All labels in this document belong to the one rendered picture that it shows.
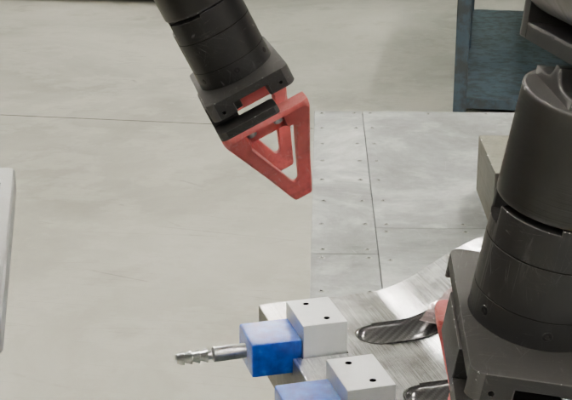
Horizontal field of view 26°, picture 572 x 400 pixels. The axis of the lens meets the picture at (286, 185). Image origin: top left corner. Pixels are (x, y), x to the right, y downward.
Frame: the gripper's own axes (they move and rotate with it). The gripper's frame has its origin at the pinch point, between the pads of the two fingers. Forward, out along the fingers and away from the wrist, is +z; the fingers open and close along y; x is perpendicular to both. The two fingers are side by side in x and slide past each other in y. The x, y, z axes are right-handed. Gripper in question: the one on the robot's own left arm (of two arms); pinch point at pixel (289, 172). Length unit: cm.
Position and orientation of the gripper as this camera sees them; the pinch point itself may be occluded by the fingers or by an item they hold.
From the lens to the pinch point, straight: 94.4
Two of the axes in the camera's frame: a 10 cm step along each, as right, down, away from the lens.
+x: -8.8, 4.8, -0.2
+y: -1.9, -3.2, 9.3
